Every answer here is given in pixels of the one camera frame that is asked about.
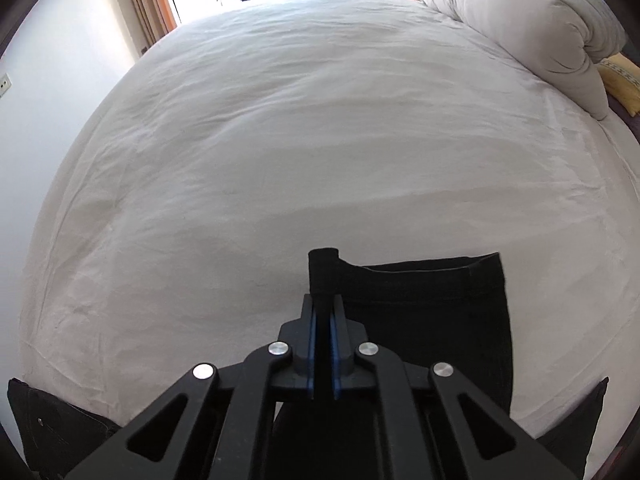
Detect yellow pillow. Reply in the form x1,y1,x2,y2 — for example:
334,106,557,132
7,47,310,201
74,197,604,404
597,52,640,116

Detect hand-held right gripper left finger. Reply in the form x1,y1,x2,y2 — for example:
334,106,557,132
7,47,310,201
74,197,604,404
65,294,321,480

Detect white bed sheet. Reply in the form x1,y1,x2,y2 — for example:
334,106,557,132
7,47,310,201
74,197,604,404
19,0,640,480

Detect black pants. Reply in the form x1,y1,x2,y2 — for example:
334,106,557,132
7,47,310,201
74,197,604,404
7,247,609,480

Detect rolled white duvet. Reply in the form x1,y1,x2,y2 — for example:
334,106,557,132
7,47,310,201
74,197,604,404
415,0,629,121

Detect purple pillow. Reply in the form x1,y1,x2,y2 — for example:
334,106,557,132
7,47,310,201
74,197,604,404
607,94,640,142

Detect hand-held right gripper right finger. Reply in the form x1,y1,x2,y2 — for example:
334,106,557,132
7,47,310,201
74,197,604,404
327,294,581,480

